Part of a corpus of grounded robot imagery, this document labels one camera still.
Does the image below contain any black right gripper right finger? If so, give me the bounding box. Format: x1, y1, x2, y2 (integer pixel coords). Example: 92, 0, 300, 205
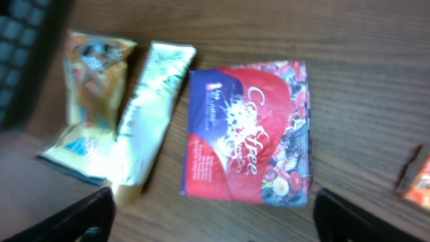
312, 188, 426, 242

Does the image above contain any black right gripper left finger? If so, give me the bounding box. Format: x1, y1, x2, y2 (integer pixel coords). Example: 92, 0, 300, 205
3, 187, 116, 242

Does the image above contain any small orange box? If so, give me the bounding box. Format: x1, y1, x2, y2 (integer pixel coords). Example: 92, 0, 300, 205
395, 144, 429, 211

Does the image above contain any white cream tube gold cap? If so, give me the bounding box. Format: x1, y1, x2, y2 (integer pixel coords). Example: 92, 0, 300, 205
106, 41, 196, 205

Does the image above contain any red purple pad pack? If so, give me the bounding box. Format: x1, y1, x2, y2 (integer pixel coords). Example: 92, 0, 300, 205
182, 60, 312, 207

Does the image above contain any yellow snack packet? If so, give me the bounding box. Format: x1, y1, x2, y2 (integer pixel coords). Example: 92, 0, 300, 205
38, 31, 136, 186

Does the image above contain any grey plastic shopping basket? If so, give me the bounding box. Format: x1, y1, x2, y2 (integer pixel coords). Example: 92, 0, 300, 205
1, 0, 75, 132

